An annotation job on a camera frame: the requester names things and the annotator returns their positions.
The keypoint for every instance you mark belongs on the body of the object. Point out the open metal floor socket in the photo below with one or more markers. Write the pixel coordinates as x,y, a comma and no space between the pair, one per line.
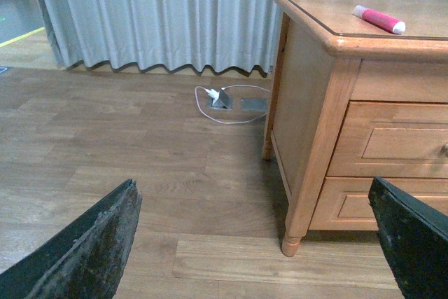
223,102

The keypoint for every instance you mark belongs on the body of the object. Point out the wooden nightstand cabinet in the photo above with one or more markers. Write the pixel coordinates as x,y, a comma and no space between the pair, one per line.
328,58

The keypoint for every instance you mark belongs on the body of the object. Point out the wooden top drawer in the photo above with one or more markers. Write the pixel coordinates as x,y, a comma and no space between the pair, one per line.
398,140

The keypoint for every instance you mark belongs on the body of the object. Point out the white plug adapter on floor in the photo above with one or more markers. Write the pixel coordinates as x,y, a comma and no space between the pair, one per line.
212,93

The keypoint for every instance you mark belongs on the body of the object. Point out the pink marker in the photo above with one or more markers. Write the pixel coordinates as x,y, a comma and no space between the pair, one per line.
381,20

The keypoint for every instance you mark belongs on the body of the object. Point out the wooden drawer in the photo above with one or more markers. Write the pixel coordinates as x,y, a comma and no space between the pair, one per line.
344,205
398,140

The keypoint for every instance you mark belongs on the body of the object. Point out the closed metal floor plate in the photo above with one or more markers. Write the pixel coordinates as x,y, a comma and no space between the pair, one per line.
253,104

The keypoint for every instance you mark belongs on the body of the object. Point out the grey curtain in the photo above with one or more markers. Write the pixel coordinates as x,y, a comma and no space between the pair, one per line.
172,33

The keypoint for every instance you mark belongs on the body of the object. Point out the wooden bottom drawer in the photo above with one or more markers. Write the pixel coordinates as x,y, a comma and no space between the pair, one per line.
344,205

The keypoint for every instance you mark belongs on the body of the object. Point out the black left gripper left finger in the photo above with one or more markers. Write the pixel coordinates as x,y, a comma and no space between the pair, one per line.
87,258

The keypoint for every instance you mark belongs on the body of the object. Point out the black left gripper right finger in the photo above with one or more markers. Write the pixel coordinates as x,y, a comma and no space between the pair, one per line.
413,238

